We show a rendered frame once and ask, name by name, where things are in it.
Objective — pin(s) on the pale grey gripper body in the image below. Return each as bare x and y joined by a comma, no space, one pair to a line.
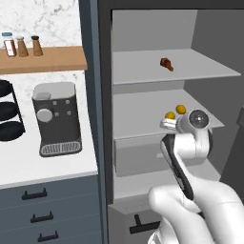
167,124

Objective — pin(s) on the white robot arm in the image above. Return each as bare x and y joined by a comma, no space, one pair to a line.
197,206

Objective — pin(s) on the yellow lemon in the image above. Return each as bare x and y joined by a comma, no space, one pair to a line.
170,115
180,109

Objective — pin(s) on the brown chicken drumstick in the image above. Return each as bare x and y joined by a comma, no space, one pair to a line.
166,63

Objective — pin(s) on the grey fridge shelf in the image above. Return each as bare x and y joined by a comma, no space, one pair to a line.
143,66
136,114
136,186

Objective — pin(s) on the dark grey open fridge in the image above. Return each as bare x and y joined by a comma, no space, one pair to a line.
105,95

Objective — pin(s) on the dark grey fridge door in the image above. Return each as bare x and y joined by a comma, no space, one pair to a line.
233,158

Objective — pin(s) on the grey fridge bottom drawer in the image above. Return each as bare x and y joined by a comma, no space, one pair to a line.
122,222

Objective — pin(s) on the grey coffee machine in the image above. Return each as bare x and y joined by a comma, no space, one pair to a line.
58,120

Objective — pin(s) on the blue-grey drawer front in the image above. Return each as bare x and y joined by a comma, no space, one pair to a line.
76,214
70,190
79,234

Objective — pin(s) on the brown shaker dark cap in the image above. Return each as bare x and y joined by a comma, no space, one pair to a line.
37,47

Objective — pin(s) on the brown shaker pale cap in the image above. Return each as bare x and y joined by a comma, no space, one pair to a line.
22,47

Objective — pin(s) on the blue-lidded spice jar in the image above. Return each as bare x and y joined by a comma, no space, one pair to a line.
9,46

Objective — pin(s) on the wooden wall shelf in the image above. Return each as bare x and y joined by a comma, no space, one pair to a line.
41,62

